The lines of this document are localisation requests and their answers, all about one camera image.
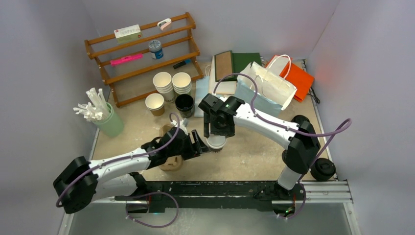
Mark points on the cream kraft paper bag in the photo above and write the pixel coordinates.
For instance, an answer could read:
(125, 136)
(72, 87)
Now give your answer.
(224, 88)

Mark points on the pink highlighter marker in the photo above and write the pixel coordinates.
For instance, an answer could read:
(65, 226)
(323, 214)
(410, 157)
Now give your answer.
(125, 59)

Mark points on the green paper bag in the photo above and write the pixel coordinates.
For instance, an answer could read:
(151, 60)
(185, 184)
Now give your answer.
(229, 62)

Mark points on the orange paper bag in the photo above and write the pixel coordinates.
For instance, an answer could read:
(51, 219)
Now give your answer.
(293, 73)

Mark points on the white wrapped straws bundle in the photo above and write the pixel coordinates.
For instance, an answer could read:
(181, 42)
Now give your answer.
(96, 109)

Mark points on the white green box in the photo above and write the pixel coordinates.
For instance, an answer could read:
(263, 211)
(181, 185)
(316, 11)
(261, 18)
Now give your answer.
(128, 34)

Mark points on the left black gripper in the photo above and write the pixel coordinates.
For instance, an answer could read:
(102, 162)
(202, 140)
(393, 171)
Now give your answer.
(191, 152)

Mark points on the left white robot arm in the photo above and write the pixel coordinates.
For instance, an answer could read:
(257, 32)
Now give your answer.
(83, 181)

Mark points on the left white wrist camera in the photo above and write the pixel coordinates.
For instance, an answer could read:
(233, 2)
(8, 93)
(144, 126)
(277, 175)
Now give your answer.
(182, 124)

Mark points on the green straw holder cup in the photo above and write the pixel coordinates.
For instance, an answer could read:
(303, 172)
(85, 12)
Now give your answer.
(113, 125)

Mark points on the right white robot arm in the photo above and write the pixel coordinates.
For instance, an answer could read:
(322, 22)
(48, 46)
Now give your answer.
(299, 140)

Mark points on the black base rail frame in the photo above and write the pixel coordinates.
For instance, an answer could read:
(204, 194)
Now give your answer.
(263, 196)

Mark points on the blue white jar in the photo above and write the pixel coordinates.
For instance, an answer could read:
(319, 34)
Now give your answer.
(155, 48)

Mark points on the white pink clip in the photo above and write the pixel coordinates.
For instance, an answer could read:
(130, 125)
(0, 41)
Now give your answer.
(165, 24)

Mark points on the brown pulp cup carrier stack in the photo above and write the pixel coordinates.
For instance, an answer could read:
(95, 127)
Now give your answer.
(174, 163)

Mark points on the back right paper cup stack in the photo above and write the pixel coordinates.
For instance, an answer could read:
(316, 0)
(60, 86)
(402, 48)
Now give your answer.
(182, 83)

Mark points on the black cup lid stack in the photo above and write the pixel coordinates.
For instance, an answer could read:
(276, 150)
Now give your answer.
(299, 119)

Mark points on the black blue marker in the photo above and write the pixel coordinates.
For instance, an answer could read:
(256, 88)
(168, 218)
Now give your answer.
(182, 63)

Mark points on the back left paper cup stack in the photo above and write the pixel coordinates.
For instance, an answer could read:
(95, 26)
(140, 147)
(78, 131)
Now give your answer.
(163, 84)

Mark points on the light blue paper bag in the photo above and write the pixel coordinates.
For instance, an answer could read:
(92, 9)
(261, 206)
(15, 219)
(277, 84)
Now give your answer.
(274, 92)

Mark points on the black paper coffee cup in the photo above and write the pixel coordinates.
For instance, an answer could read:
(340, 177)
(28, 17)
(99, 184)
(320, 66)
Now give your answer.
(185, 105)

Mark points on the white plastic cup lid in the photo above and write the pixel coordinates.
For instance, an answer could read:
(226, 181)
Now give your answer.
(216, 140)

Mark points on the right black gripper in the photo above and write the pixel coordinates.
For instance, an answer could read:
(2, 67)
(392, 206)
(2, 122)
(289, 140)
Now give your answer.
(229, 131)

